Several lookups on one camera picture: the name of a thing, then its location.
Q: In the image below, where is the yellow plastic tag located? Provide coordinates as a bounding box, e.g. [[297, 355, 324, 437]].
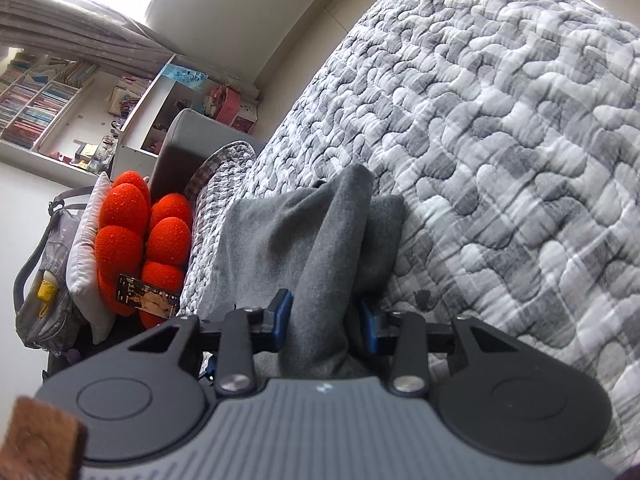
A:
[[36, 277, 60, 306]]

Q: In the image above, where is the pink storage basket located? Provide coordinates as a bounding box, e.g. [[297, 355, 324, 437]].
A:
[[207, 85, 241, 123]]

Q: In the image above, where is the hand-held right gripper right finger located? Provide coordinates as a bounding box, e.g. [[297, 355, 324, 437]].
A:
[[358, 299, 546, 395]]

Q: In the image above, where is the printed storage box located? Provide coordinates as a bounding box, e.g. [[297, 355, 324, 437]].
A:
[[232, 100, 261, 133]]

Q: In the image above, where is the grey patterned bag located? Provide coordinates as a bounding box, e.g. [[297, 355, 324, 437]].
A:
[[14, 187, 96, 356]]

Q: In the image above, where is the grey sofa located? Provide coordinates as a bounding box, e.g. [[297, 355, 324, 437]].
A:
[[150, 109, 268, 201]]

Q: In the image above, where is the pile of desk trinkets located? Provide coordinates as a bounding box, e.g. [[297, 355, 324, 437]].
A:
[[50, 120, 131, 176]]

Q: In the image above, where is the brown fuzzy cloth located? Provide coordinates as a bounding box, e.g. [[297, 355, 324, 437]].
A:
[[0, 395, 87, 480]]

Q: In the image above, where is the white desk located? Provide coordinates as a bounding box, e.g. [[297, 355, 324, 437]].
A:
[[112, 67, 261, 181]]

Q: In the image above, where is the grey t-shirt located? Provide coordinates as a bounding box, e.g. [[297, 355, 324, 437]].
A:
[[197, 162, 406, 381]]

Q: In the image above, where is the white pillow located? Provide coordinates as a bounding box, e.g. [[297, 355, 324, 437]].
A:
[[66, 172, 116, 345]]

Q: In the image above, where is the white wall bookshelf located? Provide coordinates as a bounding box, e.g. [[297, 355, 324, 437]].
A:
[[0, 45, 121, 176]]

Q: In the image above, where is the row of colourful books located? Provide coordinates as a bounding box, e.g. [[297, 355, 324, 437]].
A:
[[0, 55, 98, 148]]

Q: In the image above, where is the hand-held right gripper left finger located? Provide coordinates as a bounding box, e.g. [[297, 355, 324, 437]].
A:
[[97, 288, 294, 395]]

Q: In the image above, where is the orange-red plush cushion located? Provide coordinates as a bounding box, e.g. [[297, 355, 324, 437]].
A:
[[95, 170, 193, 317]]

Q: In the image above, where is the grey quilted blanket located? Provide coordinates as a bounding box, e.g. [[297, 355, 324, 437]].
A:
[[177, 0, 640, 471]]

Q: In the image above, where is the blue patterned bag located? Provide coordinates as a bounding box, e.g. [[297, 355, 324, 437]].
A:
[[162, 64, 208, 86]]

